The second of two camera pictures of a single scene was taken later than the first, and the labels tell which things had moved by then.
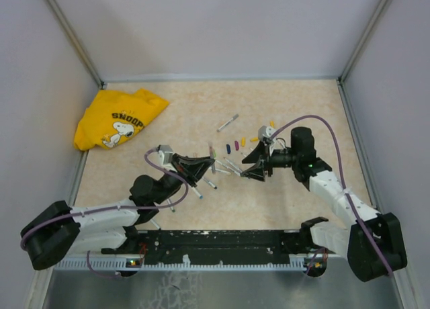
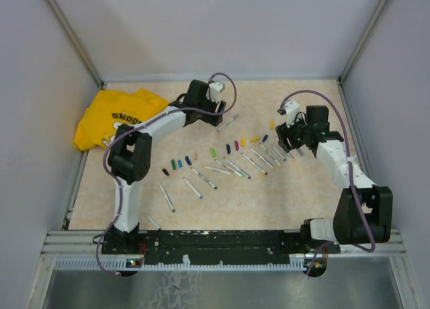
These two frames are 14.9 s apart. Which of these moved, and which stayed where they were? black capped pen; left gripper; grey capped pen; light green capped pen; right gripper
Moved: left gripper; right gripper
Stayed: light green capped pen; grey capped pen; black capped pen
